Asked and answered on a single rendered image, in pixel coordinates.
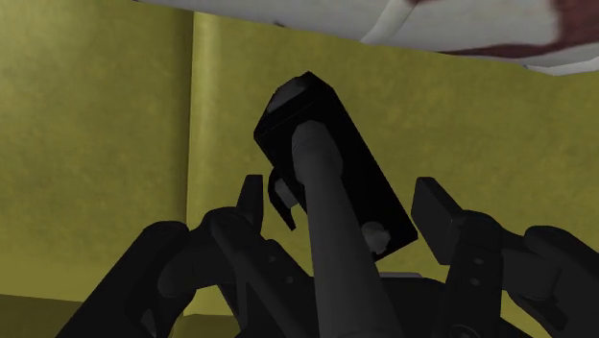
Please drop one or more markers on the white red-patterned bed cover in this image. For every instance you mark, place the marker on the white red-patterned bed cover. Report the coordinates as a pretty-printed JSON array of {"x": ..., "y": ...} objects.
[{"x": 468, "y": 23}]

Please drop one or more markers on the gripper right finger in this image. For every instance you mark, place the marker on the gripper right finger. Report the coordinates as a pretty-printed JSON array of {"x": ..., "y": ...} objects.
[{"x": 472, "y": 262}]

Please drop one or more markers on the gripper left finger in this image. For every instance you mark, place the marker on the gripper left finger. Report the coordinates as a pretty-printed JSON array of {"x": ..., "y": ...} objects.
[{"x": 243, "y": 281}]

